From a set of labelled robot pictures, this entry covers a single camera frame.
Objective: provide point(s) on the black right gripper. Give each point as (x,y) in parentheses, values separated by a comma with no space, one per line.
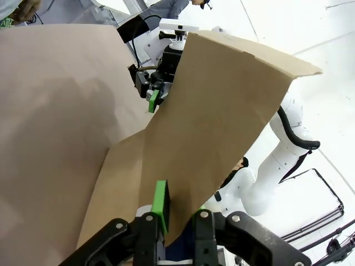
(170,62)

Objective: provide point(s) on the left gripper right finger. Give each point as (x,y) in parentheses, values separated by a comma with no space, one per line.
(238,238)

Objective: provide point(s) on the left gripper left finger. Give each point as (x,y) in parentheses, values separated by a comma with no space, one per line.
(130,243)

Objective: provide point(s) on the navy Campus pencil case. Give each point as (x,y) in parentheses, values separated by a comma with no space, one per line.
(180,246)

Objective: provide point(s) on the brown cardboard box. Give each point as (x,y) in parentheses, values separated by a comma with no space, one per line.
(208,110)

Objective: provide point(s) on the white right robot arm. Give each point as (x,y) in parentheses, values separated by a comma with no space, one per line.
(288,155)

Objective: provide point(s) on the black chair seat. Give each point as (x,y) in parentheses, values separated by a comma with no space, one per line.
(134,29)

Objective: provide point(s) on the person with black hair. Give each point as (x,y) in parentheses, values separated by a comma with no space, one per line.
(240,166)

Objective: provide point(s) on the person in grey shirt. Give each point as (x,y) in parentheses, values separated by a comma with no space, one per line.
(172,8)

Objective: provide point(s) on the black folding stand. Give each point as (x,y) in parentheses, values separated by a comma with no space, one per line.
(327,199)

